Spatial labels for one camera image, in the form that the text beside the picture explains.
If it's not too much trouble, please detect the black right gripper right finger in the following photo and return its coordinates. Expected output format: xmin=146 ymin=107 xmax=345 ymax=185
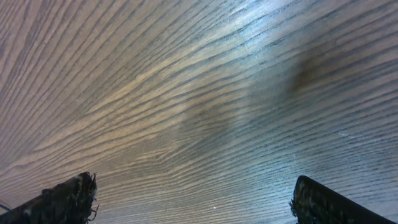
xmin=289 ymin=175 xmax=394 ymax=224

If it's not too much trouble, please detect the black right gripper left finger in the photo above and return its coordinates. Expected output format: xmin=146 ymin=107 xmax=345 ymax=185
xmin=1 ymin=172 xmax=98 ymax=224

